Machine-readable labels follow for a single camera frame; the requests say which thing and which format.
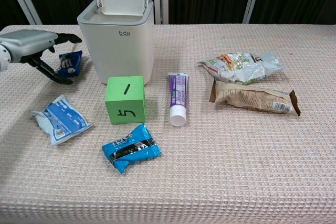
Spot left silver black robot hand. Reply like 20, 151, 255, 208
0, 29, 83, 86

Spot dark blue snack wrapper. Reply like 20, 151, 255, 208
58, 50, 83, 79

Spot white trash bin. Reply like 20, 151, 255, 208
77, 0, 154, 86

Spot light blue white packet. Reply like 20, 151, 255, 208
29, 94, 93, 147

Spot green foam cube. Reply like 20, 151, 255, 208
104, 76, 146, 125

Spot blue packet with black tape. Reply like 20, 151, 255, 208
101, 123, 163, 174

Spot purple toothpaste tube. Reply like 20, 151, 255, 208
167, 71, 190, 127

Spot silver green snack bag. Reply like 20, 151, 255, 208
197, 51, 287, 86

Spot brown snack bar wrapper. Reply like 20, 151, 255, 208
209, 79, 302, 117

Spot beige waffle tablecloth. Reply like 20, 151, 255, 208
0, 24, 336, 224

